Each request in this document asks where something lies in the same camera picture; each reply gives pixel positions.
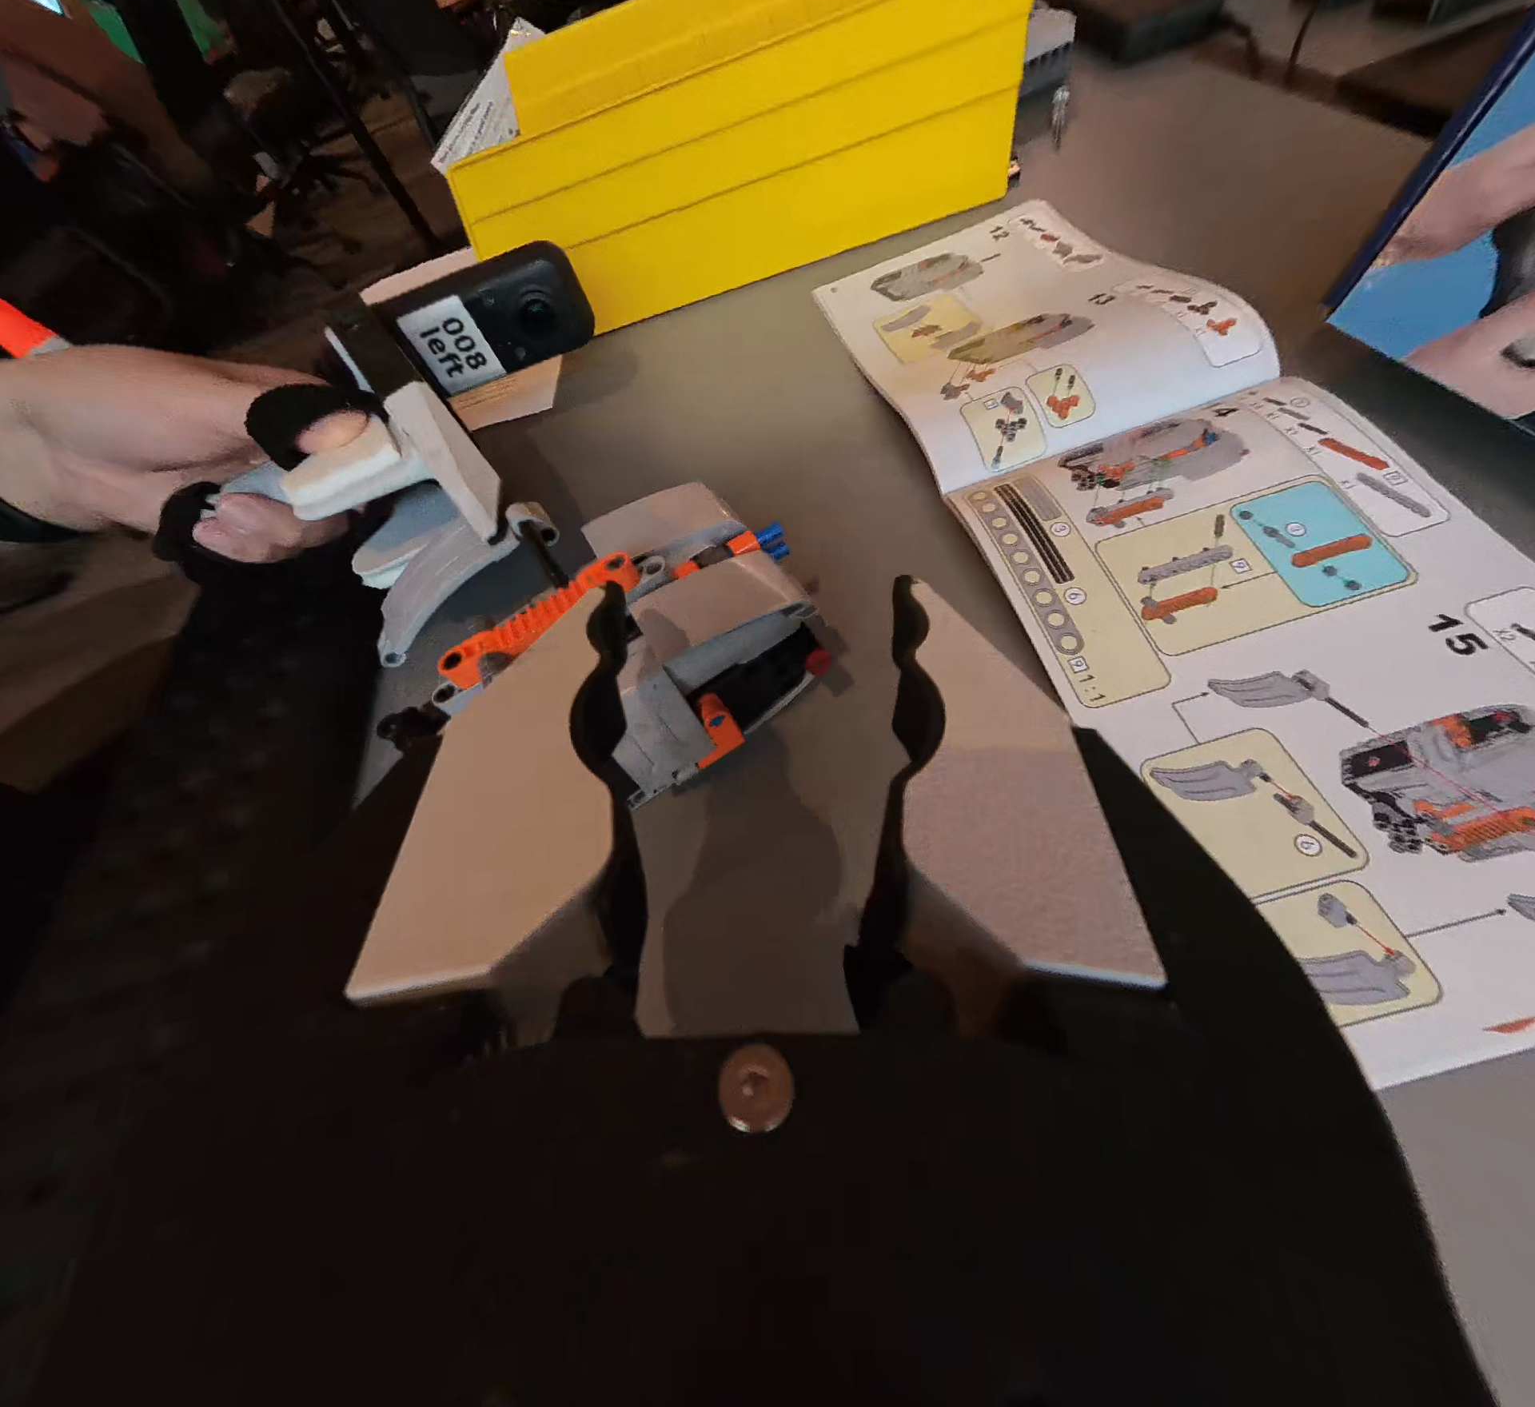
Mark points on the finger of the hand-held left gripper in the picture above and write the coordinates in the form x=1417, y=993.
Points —
x=449, y=459

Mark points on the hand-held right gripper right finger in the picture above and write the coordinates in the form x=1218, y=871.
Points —
x=1019, y=831

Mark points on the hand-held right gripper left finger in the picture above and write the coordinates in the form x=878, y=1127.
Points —
x=491, y=831

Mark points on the grey curved panel assembly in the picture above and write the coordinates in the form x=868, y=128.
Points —
x=438, y=591

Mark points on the grey orange toy robot body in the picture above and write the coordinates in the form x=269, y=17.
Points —
x=720, y=603

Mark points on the person's left hand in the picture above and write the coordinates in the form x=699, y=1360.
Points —
x=120, y=435

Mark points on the white paper sheet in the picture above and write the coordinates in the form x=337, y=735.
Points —
x=480, y=99

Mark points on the yellow plastic bin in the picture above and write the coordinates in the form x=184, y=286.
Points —
x=744, y=136

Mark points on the open instruction manual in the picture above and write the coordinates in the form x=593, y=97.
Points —
x=1199, y=543

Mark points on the grey plastic part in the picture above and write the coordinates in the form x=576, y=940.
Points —
x=1046, y=51

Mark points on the robot kit box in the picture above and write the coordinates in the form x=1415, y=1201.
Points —
x=1463, y=232

